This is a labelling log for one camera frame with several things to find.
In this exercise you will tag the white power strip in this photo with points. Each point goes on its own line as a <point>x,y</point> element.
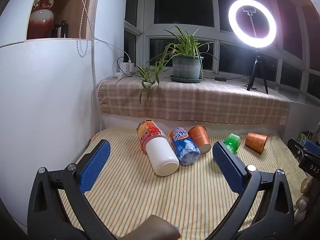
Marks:
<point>122,75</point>

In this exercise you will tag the green and white box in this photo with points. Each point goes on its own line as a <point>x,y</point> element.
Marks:
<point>303,137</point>

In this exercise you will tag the white cabinet with niche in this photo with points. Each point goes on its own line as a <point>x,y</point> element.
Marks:
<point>37,92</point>

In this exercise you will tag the dark glass bottle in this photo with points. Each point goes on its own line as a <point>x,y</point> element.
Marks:
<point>64,28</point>
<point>56,31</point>

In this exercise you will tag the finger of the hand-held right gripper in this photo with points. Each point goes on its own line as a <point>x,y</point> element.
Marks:
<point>313,146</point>
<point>297,148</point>

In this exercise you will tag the striped yellow cloth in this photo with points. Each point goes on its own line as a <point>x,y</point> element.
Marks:
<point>175,195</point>

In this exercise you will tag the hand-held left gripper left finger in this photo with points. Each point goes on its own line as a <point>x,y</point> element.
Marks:
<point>96,163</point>

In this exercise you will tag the white bottle with orange label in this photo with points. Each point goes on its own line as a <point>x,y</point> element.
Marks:
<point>161,155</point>

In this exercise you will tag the green plastic bottle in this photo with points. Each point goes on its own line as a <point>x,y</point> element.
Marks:
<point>232,142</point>

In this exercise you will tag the white window frame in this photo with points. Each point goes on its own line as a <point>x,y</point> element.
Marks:
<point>145,30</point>

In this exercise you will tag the orange paper cup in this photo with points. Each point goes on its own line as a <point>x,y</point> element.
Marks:
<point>255,142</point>
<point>200,137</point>

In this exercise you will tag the spider plant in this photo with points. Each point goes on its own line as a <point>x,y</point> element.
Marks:
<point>183,43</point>

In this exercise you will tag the green flower pot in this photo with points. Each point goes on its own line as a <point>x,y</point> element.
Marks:
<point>186,66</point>

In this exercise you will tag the green pot saucer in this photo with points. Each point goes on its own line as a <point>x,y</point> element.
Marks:
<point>186,80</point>

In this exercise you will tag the blue soda can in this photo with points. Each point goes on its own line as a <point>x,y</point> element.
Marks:
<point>185,146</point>

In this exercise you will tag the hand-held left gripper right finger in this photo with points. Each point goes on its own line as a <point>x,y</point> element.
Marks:
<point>228,166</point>

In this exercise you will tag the plaid windowsill cloth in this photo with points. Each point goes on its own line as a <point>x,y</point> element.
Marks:
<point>200,102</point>

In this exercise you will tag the brown rounded object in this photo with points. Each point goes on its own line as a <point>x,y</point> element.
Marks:
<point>155,230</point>

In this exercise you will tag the black tripod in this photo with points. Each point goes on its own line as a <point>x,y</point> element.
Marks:
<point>256,67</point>

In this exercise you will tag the person's right hand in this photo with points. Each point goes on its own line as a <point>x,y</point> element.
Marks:
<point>303,197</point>

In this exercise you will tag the white charger plug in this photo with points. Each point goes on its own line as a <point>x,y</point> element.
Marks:
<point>130,66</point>
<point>123,67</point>

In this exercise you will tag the red and white vase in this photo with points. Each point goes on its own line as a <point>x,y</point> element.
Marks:
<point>41,22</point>

